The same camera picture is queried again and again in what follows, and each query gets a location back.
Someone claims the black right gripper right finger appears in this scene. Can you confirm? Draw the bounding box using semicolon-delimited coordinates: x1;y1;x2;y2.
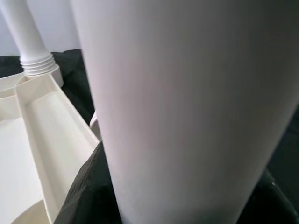
235;169;299;224

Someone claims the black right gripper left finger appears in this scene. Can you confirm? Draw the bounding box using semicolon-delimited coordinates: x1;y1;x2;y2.
55;141;124;224

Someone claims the black fabric table cover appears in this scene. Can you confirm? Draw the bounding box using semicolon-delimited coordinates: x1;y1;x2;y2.
0;48;299;185

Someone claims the white plastic table top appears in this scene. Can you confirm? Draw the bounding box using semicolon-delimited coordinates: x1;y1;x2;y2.
0;64;101;224

